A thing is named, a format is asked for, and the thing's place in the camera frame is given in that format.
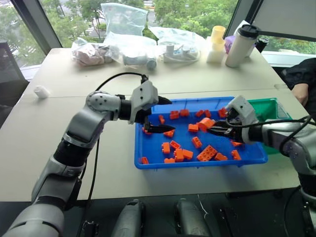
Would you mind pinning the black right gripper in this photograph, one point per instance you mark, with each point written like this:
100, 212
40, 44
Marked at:
234, 133

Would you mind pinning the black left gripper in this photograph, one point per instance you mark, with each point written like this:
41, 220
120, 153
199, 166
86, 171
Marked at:
141, 116

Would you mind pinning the large orange toy brick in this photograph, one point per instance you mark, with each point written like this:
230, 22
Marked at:
205, 122

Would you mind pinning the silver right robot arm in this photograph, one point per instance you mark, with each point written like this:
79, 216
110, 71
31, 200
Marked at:
291, 138

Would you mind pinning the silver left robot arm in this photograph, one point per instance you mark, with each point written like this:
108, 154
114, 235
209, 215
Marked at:
81, 128

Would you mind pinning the blue plastic bin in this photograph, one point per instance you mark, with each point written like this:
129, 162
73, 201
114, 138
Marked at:
153, 148

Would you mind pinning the green plastic bin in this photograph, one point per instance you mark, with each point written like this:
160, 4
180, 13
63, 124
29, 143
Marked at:
267, 108

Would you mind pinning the bystander bare hand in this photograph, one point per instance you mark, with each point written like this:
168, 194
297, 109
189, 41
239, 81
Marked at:
301, 93

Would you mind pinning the small orange toy brick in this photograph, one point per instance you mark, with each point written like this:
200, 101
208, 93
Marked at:
169, 160
208, 113
144, 130
222, 113
161, 119
174, 144
220, 157
188, 154
184, 112
166, 147
236, 155
236, 143
179, 155
199, 113
174, 115
169, 133
144, 160
196, 142
193, 128

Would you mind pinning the wide orange toy brick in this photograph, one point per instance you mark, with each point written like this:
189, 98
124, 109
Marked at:
207, 153

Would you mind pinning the white power strip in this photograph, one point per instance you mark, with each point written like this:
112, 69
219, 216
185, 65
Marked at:
179, 53

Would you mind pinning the clear bag with grey cylinder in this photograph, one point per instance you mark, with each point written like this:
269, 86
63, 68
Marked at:
133, 51

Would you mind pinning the clear bag with power strip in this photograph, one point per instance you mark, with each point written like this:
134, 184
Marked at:
180, 39

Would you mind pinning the white tumbler with black lid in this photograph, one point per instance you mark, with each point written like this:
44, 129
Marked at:
238, 49

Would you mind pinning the purple container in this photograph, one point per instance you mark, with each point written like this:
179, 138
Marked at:
229, 44

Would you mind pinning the small black cup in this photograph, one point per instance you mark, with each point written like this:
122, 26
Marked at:
261, 44

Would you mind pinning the pale yellow plastic cup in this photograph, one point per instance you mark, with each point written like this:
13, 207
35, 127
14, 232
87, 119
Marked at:
218, 34

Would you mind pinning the clear bag with pink items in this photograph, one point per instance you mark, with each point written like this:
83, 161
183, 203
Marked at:
89, 54

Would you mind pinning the dark rounded grey shape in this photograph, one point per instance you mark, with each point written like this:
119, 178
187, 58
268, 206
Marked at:
190, 219
129, 219

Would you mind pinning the person in dark clothing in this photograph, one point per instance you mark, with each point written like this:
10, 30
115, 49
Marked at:
303, 71

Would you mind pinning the tall empty clear plastic bag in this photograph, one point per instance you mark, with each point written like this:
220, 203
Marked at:
124, 19

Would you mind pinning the small white plastic object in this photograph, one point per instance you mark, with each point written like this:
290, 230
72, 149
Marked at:
41, 91

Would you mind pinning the white window roller blind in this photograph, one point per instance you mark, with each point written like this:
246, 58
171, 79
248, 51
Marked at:
286, 17

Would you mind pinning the black chair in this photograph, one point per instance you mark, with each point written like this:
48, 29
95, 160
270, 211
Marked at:
10, 79

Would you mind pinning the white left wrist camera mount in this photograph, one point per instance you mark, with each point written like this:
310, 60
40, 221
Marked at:
144, 97

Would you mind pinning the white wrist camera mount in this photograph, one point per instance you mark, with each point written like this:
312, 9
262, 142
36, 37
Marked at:
243, 108
144, 97

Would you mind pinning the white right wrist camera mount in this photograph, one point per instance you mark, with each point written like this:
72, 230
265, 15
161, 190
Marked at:
243, 108

